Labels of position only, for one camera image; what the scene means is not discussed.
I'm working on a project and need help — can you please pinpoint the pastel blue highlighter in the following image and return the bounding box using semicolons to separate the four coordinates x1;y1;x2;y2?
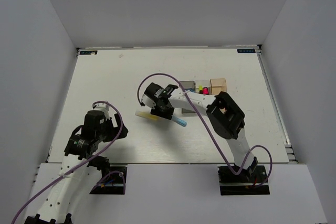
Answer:
171;116;187;127

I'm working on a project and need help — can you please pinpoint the pastel yellow highlighter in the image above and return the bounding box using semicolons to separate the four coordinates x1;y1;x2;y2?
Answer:
135;111;158;121

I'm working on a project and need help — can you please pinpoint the yellow cap black highlighter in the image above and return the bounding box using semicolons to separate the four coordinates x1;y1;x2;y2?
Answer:
198;85;203;94

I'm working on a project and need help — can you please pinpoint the pink cap black highlighter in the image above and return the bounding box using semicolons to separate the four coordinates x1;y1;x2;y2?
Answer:
203;87;209;95

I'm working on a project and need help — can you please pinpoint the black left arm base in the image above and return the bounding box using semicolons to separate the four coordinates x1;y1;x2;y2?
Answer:
90;165;128;195

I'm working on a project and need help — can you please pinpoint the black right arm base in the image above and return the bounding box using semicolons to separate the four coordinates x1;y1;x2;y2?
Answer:
218;165;270;196

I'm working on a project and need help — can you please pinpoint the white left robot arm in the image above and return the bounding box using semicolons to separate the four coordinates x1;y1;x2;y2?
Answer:
25;103;128;223

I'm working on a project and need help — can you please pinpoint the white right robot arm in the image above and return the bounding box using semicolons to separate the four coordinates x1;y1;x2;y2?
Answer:
140;82;258;182

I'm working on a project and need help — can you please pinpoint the smoky grey plastic container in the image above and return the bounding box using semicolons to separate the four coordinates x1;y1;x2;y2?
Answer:
181;81;196;114

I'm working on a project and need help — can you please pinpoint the clear plastic container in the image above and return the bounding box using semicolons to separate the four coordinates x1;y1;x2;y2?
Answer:
195;79;211;95

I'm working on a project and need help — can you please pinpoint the amber plastic container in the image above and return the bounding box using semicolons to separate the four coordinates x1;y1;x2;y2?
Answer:
210;78;227;95

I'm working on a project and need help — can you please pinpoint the left blue corner label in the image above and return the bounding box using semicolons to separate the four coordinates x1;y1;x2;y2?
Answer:
79;50;98;55

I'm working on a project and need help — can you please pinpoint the blue corner label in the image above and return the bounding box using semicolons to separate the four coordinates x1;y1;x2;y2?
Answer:
79;50;98;55
237;49;256;54

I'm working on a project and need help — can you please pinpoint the right blue corner label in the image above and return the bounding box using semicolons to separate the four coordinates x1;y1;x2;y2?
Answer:
237;49;256;54

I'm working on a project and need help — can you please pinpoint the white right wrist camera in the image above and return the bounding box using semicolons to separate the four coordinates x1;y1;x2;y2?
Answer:
141;94;155;108

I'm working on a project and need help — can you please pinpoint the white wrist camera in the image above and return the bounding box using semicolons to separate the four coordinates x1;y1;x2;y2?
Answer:
92;101;110;119
141;94;155;108

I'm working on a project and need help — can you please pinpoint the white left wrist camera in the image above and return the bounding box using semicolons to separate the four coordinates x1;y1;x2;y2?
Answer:
92;101;110;119

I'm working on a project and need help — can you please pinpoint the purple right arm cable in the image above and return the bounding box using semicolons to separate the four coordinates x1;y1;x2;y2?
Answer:
137;73;273;189

